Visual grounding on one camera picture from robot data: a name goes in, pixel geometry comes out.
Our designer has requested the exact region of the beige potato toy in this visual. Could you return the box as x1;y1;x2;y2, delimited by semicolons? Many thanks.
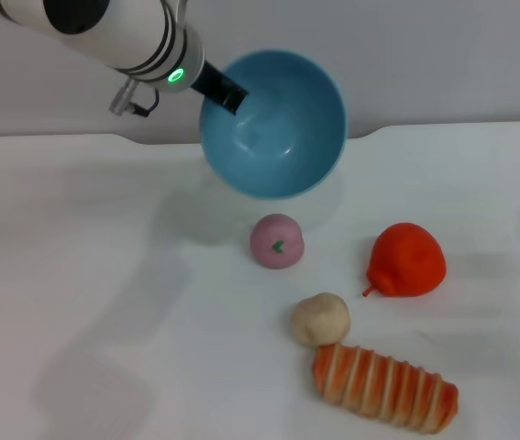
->
291;292;351;347

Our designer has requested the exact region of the pink peach bun toy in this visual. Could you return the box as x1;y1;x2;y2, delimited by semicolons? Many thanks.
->
249;213;307;270

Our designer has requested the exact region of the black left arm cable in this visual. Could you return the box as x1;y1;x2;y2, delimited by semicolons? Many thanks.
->
108;81;160;117

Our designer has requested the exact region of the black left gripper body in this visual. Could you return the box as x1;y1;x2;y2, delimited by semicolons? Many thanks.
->
190;61;238;103

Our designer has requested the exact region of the blue bowl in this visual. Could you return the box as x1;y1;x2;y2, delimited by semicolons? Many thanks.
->
198;49;349;201

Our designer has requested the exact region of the orange striped bread loaf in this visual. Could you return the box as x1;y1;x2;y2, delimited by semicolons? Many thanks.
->
310;342;460;435

